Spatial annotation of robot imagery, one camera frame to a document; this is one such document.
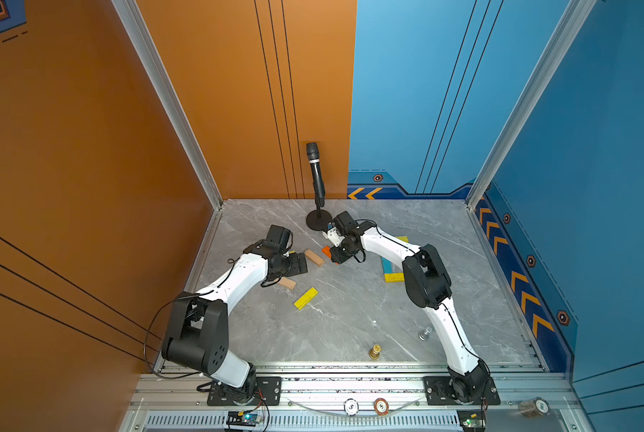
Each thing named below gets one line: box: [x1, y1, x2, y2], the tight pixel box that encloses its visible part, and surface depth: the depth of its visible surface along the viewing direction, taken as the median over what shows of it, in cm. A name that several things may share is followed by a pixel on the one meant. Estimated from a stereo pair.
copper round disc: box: [373, 397, 390, 416], surface depth 73 cm
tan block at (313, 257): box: [304, 249, 325, 267], surface depth 102 cm
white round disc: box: [343, 397, 359, 417], surface depth 72 cm
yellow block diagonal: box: [293, 286, 320, 311], surface depth 93 cm
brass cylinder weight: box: [368, 343, 383, 360], surface depth 79 cm
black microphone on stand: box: [304, 142, 333, 232], surface depth 98 cm
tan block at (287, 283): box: [278, 276, 297, 290], surface depth 96 cm
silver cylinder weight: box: [418, 326, 433, 342], surface depth 83 cm
